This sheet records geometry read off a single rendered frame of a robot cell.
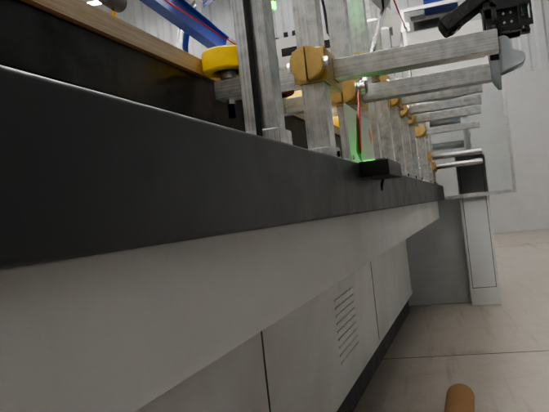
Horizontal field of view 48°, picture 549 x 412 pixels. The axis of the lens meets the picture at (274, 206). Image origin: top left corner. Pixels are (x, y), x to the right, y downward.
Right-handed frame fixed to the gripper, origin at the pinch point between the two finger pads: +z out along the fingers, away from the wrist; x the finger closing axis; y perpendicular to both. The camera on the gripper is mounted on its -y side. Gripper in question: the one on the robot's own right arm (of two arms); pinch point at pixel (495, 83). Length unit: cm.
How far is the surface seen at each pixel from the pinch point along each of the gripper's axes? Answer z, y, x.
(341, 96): -0.7, -26.5, -8.5
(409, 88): -1.4, -15.0, -1.7
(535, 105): -105, 95, 895
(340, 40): -11.6, -26.1, -5.9
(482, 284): 71, -8, 250
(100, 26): -5, -46, -55
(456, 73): -2.7, -6.5, -1.6
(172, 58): -5, -46, -37
